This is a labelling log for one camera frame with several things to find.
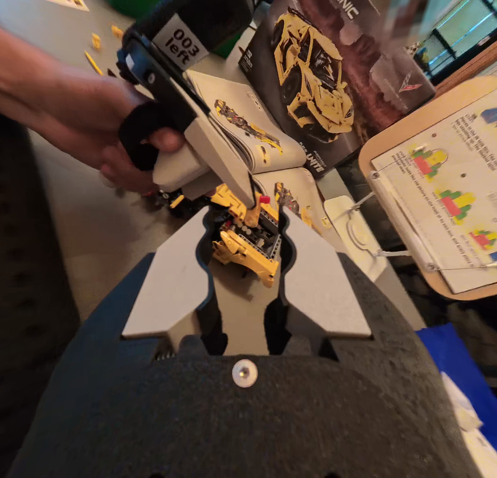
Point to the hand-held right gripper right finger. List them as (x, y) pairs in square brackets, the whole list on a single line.
[(326, 291)]

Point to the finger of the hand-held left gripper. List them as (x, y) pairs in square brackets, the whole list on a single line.
[(221, 152), (202, 187)]

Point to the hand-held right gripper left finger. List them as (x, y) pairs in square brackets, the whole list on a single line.
[(171, 291)]

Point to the yellow toy brick car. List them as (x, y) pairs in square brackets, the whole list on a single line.
[(248, 253)]

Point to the grey desk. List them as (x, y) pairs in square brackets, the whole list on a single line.
[(97, 229)]

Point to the person's left hand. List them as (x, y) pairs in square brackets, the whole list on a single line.
[(93, 121)]

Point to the open instruction booklet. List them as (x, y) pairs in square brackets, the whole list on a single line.
[(240, 109)]

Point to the small yellow brick piece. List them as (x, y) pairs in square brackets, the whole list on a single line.
[(96, 42), (116, 31)]

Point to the yellow axle with black end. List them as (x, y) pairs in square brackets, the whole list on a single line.
[(93, 62)]

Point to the blue storage bin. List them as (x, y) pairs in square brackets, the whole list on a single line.
[(446, 353)]

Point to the black perforated mat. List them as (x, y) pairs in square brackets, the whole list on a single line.
[(31, 253)]

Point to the toy car set box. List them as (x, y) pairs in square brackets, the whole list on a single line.
[(372, 78)]

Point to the crumpled white paper bags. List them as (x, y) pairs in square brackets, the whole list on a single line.
[(462, 408)]

